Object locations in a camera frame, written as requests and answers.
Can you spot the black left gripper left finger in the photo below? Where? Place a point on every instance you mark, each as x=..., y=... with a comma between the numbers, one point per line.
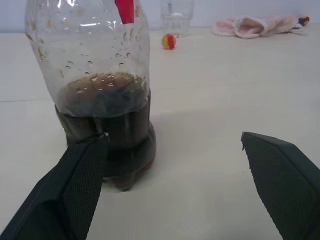
x=62, y=192

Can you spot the yellow cap with red tape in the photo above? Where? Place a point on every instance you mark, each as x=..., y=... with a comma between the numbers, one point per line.
x=168, y=41

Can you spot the pink fluffy cloth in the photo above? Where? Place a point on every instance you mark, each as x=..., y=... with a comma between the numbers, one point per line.
x=255, y=27

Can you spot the cola bottle with yellow cap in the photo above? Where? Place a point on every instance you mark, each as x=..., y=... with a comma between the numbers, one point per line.
x=100, y=62

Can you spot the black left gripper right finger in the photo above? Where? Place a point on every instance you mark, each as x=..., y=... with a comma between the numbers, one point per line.
x=282, y=180

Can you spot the clear glass cup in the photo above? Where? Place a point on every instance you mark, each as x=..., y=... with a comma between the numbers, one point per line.
x=177, y=20

